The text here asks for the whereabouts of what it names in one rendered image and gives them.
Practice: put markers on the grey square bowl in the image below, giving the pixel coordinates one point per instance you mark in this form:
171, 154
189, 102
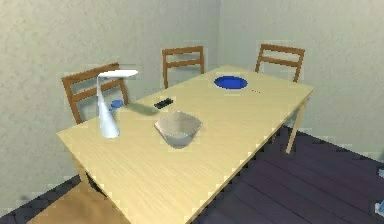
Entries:
178, 128

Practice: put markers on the black remote control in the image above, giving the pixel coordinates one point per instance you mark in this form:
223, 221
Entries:
163, 103

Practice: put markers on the blue round plate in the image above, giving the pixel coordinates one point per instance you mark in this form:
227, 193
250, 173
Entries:
230, 82

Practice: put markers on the brown wooden chair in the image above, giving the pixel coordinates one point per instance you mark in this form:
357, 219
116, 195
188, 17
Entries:
182, 51
281, 50
87, 76

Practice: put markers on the pale wooden table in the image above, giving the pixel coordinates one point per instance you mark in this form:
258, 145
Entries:
160, 173

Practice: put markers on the small blue round object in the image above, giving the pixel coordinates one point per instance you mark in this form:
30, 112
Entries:
116, 104

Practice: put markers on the white desk lamp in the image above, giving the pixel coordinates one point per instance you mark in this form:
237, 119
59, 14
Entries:
107, 120

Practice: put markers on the pale blue object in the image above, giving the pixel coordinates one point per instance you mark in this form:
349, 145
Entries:
380, 208

